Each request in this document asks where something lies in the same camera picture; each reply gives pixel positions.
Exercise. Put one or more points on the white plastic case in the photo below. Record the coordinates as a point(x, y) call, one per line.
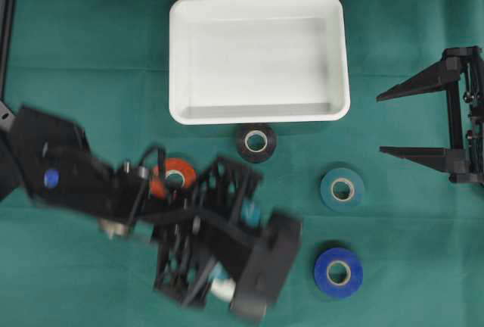
point(257, 61)

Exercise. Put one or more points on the white tape roll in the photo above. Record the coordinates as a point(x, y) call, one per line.
point(222, 285)

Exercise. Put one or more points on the blue tape roll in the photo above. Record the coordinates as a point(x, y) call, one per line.
point(338, 273)

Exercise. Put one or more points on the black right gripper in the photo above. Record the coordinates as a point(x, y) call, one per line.
point(461, 74)

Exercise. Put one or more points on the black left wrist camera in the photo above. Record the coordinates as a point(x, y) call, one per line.
point(267, 268)

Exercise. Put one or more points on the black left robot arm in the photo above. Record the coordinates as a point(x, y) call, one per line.
point(50, 158)

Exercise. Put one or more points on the red tape roll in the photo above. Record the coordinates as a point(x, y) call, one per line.
point(179, 175)

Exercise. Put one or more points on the black aluminium frame rail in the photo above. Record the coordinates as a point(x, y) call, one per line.
point(7, 17)

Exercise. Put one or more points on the yellow tape roll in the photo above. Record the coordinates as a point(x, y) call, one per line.
point(250, 213)

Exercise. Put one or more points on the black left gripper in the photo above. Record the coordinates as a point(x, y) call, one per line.
point(200, 226)

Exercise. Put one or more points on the green tape roll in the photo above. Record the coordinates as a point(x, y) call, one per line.
point(342, 190)

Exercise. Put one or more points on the black tape roll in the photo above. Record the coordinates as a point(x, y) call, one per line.
point(256, 142)

